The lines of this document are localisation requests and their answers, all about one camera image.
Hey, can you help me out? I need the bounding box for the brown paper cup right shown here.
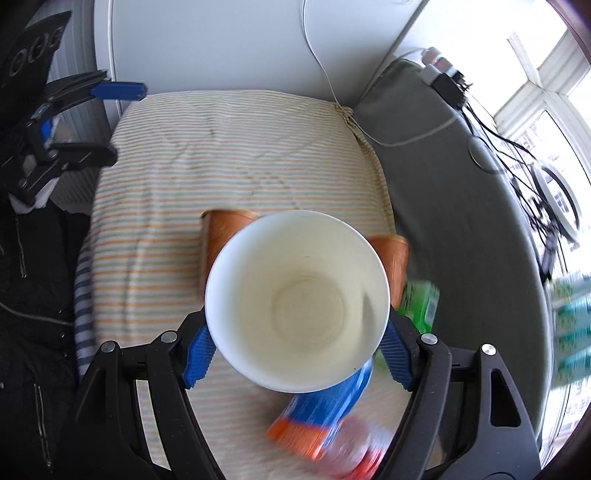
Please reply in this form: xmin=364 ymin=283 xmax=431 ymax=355
xmin=369 ymin=235 xmax=410 ymax=309

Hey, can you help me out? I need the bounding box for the white paper cup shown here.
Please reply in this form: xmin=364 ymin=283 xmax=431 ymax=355
xmin=204 ymin=210 xmax=391 ymax=393

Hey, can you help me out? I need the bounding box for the white ring light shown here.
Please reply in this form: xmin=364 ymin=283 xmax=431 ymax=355
xmin=531 ymin=164 xmax=582 ymax=243

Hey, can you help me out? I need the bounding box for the white power strip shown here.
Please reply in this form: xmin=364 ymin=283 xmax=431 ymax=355
xmin=420 ymin=47 xmax=457 ymax=86

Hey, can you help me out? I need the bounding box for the brown paper cup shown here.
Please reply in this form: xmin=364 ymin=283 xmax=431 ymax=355
xmin=369 ymin=235 xmax=410 ymax=309
xmin=199 ymin=209 xmax=259 ymax=294

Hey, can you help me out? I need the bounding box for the green plastic cup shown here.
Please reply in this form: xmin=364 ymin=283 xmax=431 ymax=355
xmin=375 ymin=280 xmax=442 ymax=370

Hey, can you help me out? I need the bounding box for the white charging cable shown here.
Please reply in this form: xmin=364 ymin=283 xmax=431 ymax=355
xmin=300 ymin=0 xmax=463 ymax=149

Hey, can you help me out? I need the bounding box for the red plastic cup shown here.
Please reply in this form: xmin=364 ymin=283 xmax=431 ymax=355
xmin=318 ymin=416 xmax=394 ymax=479

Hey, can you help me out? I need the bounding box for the grey sofa backrest cushion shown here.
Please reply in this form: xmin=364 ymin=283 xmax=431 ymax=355
xmin=355 ymin=60 xmax=552 ymax=427

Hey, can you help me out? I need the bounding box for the black power adapter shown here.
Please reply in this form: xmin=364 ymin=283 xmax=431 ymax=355
xmin=431 ymin=71 xmax=471 ymax=111

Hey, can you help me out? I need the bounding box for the blue orange plastic cup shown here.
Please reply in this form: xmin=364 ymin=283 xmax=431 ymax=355
xmin=266 ymin=359 xmax=373 ymax=461

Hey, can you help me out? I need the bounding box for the striped beige cushion cover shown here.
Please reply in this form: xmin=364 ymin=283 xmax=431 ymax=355
xmin=75 ymin=91 xmax=396 ymax=368

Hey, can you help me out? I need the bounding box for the brown paper cup left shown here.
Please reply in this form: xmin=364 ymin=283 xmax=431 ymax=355
xmin=199 ymin=209 xmax=259 ymax=294

